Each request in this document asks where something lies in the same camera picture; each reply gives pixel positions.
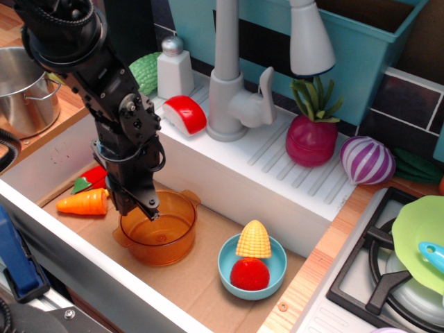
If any yellow toy corn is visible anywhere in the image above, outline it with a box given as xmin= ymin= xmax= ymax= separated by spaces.
xmin=235 ymin=220 xmax=272 ymax=259

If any light green plate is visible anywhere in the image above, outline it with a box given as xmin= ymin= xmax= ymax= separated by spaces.
xmin=391 ymin=195 xmax=443 ymax=295

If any stainless steel pot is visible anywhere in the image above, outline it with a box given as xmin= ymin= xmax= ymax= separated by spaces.
xmin=1 ymin=46 xmax=61 ymax=139

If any red white toy sushi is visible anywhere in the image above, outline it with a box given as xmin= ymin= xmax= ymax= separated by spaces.
xmin=162 ymin=95 xmax=207 ymax=137

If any green toy bitter gourd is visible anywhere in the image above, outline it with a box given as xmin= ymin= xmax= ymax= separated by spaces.
xmin=129 ymin=52 xmax=161 ymax=96

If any red toy chili pepper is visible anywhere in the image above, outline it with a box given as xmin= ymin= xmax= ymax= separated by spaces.
xmin=71 ymin=165 xmax=107 ymax=194

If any white sink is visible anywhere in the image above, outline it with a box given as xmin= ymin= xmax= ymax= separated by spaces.
xmin=0 ymin=74 xmax=358 ymax=333

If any orange toy carrot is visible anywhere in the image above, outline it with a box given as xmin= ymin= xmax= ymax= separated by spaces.
xmin=56 ymin=188 xmax=108 ymax=215

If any purple white toy onion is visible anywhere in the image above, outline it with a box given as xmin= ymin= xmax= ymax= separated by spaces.
xmin=340 ymin=136 xmax=396 ymax=185

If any blue clamp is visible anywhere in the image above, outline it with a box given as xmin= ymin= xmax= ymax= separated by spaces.
xmin=1 ymin=206 xmax=51 ymax=303

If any orange transparent plastic pot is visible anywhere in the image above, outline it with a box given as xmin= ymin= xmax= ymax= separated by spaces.
xmin=112 ymin=189 xmax=201 ymax=266

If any white salt shaker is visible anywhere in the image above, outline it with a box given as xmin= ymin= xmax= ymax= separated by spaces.
xmin=157 ymin=35 xmax=195 ymax=99

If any grey sink faucet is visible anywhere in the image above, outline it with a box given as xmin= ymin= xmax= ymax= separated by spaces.
xmin=206 ymin=0 xmax=336 ymax=142

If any dark green felt leaf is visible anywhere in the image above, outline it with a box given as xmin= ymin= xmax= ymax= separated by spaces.
xmin=393 ymin=148 xmax=443 ymax=184

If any light blue utensil handle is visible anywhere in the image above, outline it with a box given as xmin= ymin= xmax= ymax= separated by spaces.
xmin=418 ymin=241 xmax=444 ymax=273

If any light blue bowl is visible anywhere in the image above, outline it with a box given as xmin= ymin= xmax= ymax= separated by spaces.
xmin=218 ymin=234 xmax=287 ymax=300

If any magenta toy beet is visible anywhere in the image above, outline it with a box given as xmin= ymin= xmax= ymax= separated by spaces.
xmin=285 ymin=76 xmax=343 ymax=167

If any teal plastic bin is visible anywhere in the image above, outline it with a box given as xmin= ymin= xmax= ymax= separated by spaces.
xmin=169 ymin=1 xmax=426 ymax=126

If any black cable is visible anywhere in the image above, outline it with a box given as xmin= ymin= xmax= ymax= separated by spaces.
xmin=0 ymin=128 xmax=22 ymax=173

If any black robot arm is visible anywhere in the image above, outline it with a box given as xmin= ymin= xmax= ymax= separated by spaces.
xmin=14 ymin=1 xmax=166 ymax=221

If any green cutting board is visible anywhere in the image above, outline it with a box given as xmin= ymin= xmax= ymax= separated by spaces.
xmin=48 ymin=73 xmax=66 ymax=85

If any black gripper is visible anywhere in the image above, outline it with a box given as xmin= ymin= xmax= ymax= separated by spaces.
xmin=92 ymin=138 xmax=160 ymax=221

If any red toy tomato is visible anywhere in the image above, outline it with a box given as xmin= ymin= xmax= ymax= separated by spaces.
xmin=230 ymin=257 xmax=270 ymax=291

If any black stove grate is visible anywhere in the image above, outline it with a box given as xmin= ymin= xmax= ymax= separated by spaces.
xmin=326 ymin=187 xmax=443 ymax=332

